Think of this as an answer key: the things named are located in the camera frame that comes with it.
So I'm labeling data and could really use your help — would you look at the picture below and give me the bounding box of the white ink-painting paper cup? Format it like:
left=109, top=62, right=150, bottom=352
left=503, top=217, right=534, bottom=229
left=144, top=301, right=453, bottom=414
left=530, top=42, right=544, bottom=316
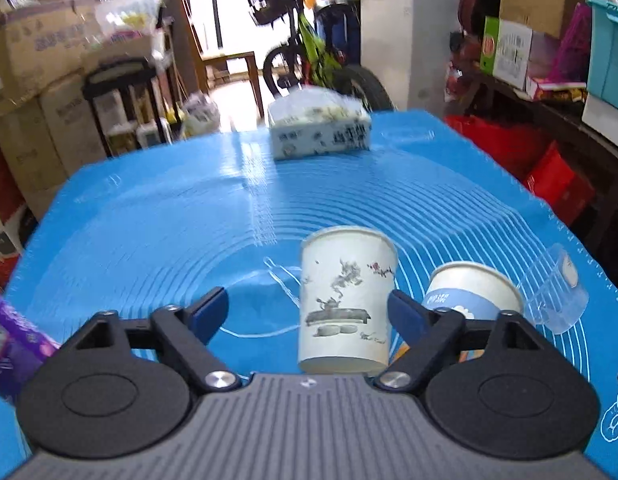
left=298, top=226, right=398, bottom=375

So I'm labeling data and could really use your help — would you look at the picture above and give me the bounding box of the blue sailboat paper cup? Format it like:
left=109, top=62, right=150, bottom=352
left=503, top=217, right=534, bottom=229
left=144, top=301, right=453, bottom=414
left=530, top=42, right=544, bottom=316
left=388, top=260, right=525, bottom=366

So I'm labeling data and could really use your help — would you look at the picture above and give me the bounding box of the clear plastic cup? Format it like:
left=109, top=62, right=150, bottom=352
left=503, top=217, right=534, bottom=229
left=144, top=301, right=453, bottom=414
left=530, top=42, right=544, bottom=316
left=518, top=244, right=589, bottom=335

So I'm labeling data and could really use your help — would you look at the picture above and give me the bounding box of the purple paper cup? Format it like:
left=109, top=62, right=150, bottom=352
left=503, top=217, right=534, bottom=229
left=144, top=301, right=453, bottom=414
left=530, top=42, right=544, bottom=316
left=0, top=295, right=59, bottom=404

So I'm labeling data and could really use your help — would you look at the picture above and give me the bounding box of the blue silicone baking mat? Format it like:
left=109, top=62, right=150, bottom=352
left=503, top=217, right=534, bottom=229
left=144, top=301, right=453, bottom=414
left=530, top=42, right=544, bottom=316
left=6, top=112, right=618, bottom=478

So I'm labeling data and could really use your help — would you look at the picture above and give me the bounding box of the red flat box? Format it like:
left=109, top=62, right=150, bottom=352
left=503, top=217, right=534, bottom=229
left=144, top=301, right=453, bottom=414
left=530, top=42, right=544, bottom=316
left=524, top=142, right=595, bottom=226

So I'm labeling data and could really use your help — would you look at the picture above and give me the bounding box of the red gift bag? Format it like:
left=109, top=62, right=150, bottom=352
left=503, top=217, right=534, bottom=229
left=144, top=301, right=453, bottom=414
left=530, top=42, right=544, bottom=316
left=444, top=115, right=551, bottom=181

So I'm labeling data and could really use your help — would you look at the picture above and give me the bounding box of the small white red carton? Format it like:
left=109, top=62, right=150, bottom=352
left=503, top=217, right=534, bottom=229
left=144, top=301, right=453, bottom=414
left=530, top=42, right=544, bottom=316
left=0, top=153, right=27, bottom=289

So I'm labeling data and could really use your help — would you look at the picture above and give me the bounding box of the lower stacked cardboard box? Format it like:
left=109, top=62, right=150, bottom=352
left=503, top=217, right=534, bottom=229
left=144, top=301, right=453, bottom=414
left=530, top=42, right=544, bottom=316
left=0, top=73, right=106, bottom=219

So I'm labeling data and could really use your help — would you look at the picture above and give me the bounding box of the white tissue box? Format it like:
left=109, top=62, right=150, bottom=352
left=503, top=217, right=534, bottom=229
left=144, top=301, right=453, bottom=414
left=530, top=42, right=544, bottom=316
left=268, top=86, right=372, bottom=160

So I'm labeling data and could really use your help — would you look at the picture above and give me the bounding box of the dark wooden shelf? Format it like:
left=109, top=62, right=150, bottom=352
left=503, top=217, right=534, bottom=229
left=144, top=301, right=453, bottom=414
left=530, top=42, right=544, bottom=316
left=451, top=56, right=618, bottom=221

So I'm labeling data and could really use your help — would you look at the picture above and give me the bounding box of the black metal rack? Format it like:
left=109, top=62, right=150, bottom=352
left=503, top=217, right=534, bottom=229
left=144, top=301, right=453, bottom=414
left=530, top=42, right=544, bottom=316
left=82, top=53, right=176, bottom=158

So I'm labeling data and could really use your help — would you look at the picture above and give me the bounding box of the wooden chair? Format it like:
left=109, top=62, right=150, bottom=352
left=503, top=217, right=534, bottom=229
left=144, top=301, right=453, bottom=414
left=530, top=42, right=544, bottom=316
left=178, top=0, right=264, bottom=119

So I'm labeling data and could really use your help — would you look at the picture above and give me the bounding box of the green black bicycle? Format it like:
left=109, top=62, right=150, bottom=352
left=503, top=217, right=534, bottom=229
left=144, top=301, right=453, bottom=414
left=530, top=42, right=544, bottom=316
left=247, top=0, right=394, bottom=112

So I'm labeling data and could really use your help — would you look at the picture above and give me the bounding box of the green white product box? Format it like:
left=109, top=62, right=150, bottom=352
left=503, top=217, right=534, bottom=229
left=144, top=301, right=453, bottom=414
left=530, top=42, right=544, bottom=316
left=479, top=16, right=533, bottom=90

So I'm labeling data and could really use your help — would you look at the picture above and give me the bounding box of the teal plastic storage bin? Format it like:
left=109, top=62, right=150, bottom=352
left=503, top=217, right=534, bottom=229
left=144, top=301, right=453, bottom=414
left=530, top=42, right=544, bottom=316
left=586, top=0, right=618, bottom=110

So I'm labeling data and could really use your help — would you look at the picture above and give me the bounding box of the white chest freezer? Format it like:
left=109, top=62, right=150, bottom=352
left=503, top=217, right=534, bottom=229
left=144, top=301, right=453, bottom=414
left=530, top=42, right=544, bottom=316
left=361, top=0, right=460, bottom=117

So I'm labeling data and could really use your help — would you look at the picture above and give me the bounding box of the clear plastic storage bin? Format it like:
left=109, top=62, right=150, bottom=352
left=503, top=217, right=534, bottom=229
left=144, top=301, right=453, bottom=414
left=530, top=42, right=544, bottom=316
left=95, top=0, right=164, bottom=36

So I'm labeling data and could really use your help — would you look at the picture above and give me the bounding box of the blue water barrel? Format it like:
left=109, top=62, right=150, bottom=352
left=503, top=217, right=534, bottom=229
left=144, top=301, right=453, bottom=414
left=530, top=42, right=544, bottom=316
left=313, top=0, right=361, bottom=65

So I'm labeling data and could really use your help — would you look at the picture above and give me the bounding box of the large open cardboard box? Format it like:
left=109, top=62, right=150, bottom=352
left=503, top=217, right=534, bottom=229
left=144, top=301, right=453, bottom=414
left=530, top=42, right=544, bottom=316
left=0, top=0, right=155, bottom=122

